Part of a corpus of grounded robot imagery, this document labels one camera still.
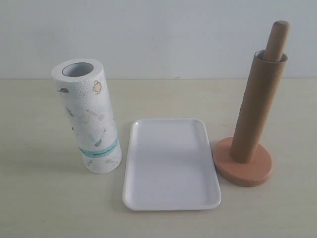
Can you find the printed white paper towel roll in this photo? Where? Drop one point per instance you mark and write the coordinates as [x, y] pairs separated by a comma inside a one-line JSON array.
[[82, 87]]

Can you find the brown cardboard tube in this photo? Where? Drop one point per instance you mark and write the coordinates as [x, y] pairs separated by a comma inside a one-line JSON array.
[[262, 84]]

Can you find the wooden paper towel holder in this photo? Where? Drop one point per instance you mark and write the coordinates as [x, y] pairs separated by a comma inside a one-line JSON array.
[[259, 169]]

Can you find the white rectangular plastic tray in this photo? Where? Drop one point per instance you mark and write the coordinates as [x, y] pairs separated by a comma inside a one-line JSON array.
[[169, 167]]

